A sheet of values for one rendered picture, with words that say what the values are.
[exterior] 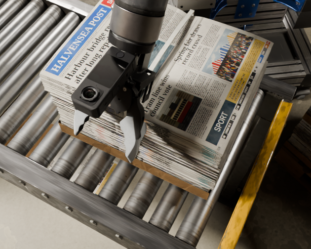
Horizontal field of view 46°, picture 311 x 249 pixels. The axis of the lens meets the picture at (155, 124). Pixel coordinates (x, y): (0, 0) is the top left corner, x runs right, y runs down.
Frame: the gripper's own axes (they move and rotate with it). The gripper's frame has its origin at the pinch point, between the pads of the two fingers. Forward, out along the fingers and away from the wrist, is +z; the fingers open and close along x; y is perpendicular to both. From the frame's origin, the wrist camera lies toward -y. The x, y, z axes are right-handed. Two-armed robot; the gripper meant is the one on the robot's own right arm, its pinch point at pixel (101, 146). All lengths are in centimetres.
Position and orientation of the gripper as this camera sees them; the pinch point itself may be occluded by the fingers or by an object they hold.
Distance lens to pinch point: 63.9
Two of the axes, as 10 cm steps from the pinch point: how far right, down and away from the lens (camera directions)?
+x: -8.8, -4.2, 2.3
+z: -2.6, 8.2, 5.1
